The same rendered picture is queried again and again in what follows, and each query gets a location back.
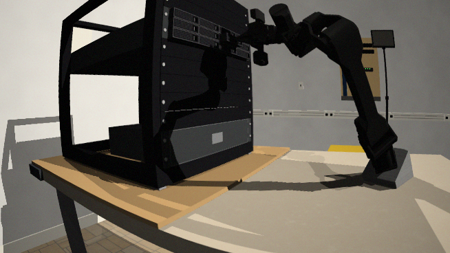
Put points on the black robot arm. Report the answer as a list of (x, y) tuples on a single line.
[(341, 42)]

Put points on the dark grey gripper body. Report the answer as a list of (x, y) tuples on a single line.
[(260, 57)]

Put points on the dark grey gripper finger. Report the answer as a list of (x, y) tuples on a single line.
[(245, 40), (244, 35)]

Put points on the light brown wooden board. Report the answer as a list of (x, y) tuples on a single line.
[(157, 208)]

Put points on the black server rack frame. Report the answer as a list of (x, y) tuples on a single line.
[(173, 76)]

